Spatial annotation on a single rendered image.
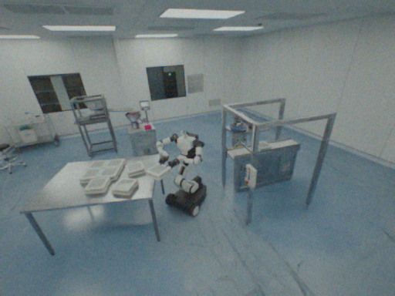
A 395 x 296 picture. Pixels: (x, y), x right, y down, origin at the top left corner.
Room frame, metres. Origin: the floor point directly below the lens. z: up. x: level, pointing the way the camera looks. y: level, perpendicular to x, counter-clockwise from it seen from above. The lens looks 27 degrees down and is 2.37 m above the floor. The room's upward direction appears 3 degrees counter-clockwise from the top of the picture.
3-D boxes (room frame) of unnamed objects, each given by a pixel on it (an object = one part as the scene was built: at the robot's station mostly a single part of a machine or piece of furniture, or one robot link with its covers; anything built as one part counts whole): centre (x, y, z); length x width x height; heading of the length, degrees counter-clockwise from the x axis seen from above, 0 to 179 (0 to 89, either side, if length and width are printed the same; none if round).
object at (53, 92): (6.13, 4.32, 1.43); 1.32 x 0.01 x 1.11; 112
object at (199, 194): (2.64, 0.26, 0.19); 0.64 x 0.52 x 0.33; 146
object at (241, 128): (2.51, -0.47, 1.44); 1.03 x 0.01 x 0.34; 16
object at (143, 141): (4.52, 1.54, 0.38); 0.63 x 0.57 x 0.76; 112
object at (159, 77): (7.42, 1.21, 1.43); 1.38 x 0.01 x 1.16; 112
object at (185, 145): (2.70, 0.22, 1.09); 0.34 x 0.30 x 0.36; 56
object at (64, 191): (2.28, 1.45, 0.81); 1.50 x 1.10 x 0.04; 96
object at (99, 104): (4.72, 2.44, 0.75); 1.43 x 1.06 x 1.50; 112
